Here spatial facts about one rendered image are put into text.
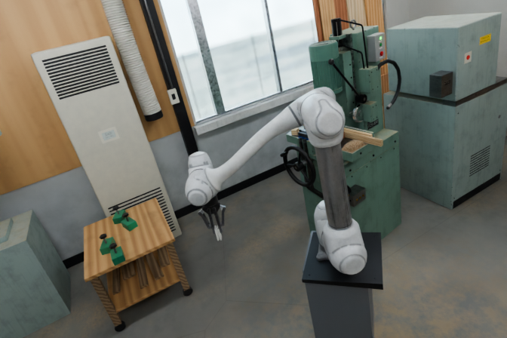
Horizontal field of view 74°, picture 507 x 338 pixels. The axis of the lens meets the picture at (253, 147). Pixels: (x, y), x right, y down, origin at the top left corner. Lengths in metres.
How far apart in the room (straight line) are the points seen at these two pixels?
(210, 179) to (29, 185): 2.16
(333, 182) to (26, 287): 2.29
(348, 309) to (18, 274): 2.15
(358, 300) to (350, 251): 0.44
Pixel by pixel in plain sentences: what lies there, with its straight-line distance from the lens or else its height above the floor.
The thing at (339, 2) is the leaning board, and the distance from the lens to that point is 3.83.
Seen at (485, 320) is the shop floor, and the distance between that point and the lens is 2.43.
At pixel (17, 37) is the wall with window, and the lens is 3.02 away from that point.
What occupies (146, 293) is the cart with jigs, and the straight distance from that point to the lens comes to 2.61.
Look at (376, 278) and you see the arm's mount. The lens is 1.67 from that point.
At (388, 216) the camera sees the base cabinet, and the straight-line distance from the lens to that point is 2.77.
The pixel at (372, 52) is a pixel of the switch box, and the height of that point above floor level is 1.38.
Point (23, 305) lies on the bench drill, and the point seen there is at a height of 0.24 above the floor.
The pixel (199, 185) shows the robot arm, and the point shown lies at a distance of 1.28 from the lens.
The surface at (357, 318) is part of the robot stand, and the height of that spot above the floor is 0.31.
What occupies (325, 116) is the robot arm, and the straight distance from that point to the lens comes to 1.18.
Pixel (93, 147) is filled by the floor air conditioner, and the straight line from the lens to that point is 2.83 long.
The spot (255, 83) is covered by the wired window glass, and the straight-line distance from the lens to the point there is 3.50.
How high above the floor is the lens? 1.85
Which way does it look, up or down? 24 degrees down
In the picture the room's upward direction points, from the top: 13 degrees counter-clockwise
